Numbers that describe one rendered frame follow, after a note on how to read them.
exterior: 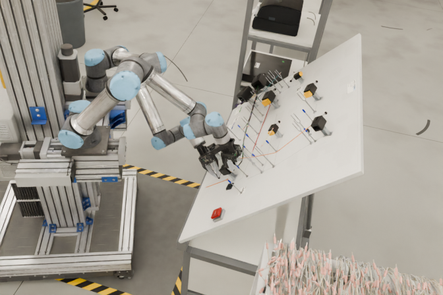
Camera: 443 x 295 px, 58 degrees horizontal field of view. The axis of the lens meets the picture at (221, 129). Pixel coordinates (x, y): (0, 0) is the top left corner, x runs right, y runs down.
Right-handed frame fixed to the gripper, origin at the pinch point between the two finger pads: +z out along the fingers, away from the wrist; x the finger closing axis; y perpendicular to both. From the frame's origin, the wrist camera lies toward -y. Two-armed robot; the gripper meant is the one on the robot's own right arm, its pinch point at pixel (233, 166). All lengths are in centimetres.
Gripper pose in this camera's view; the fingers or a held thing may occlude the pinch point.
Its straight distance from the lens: 202.9
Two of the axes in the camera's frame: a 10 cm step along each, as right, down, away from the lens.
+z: 3.3, 7.2, 6.0
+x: 4.2, -6.9, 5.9
